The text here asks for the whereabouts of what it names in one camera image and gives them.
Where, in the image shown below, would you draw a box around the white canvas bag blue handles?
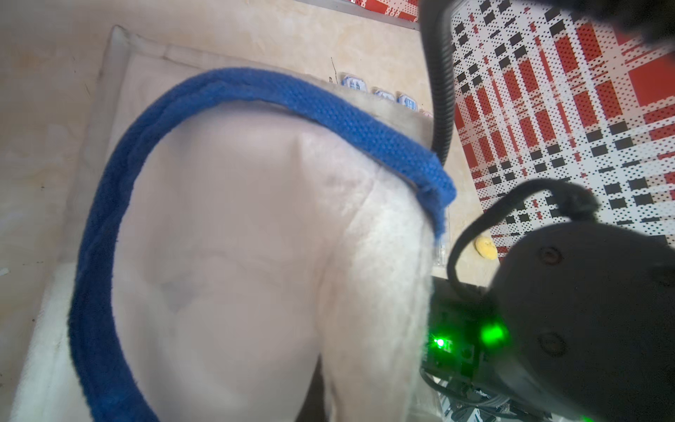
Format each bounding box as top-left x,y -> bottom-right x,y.
11,27 -> 445,421

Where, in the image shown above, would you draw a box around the yellow round disc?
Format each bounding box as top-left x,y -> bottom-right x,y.
474,236 -> 499,260

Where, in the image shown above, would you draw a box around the blue compass set case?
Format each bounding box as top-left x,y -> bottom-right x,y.
373,89 -> 397,102
341,74 -> 368,92
397,93 -> 418,111

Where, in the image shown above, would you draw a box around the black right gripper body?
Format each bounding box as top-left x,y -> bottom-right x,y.
421,279 -> 496,390

